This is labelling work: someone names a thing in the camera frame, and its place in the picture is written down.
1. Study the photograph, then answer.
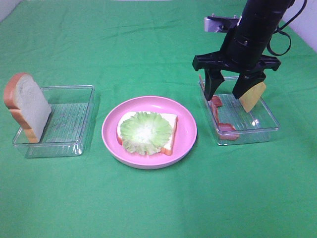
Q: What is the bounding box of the bread slice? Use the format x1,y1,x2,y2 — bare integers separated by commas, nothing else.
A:
116,111,179,156
3,73,52,143

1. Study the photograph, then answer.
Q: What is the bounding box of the right clear plastic container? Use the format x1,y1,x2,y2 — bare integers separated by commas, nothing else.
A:
199,85,279,145

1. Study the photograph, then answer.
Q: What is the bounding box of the green tablecloth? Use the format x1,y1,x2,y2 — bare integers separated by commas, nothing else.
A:
0,0,317,238

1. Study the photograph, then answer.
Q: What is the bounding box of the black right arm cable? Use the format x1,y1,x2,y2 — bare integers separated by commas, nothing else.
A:
267,0,308,57

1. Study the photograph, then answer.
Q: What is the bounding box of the yellow cheese slice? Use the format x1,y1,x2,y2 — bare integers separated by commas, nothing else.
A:
239,82,266,113

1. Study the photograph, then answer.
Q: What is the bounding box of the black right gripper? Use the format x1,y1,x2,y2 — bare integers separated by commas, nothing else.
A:
192,27,281,101

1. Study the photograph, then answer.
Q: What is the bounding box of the green lettuce leaf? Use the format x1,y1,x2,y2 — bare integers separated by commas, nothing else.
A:
119,111,173,156

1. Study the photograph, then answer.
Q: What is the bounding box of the clear plastic container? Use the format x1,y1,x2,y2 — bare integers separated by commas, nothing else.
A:
199,85,279,145
12,85,98,158

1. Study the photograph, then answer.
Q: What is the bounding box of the bacon strip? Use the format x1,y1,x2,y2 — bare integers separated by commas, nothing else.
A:
211,102,239,140
199,74,222,108

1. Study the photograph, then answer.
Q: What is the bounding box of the left clear plastic container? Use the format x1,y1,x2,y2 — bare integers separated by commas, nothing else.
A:
12,85,98,158

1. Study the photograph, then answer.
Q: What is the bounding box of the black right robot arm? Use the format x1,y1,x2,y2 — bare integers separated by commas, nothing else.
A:
192,0,293,101

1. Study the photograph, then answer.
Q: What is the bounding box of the pink round plate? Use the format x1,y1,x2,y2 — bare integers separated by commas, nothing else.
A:
102,96,197,170

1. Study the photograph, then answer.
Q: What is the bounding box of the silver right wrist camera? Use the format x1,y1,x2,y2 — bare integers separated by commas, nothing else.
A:
204,14,241,33

